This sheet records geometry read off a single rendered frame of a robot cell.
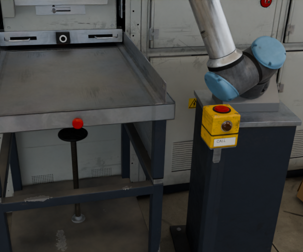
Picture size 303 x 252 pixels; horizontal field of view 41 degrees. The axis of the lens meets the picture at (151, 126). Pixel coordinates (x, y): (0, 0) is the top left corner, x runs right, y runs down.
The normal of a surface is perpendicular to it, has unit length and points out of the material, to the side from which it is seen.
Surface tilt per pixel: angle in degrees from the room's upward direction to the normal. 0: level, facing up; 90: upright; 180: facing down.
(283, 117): 0
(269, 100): 46
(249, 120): 0
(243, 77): 77
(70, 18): 90
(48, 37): 90
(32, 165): 90
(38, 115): 90
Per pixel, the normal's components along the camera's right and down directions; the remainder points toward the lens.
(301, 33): 0.25, 0.43
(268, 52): 0.20, -0.38
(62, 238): 0.03, -0.90
